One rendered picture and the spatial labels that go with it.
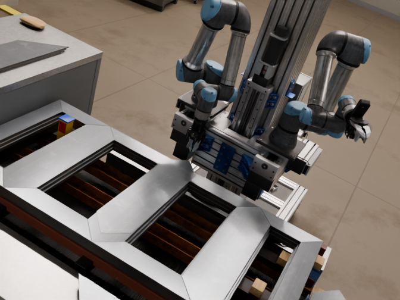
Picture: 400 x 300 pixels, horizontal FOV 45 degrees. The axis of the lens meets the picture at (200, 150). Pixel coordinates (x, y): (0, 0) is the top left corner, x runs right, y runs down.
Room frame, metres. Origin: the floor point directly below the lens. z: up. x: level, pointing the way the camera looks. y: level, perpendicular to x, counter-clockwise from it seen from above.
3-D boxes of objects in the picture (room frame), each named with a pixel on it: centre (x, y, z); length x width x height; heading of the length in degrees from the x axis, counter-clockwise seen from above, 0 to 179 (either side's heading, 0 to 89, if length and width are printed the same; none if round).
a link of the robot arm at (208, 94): (2.14, 0.05, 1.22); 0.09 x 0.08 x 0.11; 25
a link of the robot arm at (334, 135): (2.09, -0.55, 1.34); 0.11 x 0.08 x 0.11; 97
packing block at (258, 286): (1.49, -0.41, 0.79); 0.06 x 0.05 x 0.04; 163
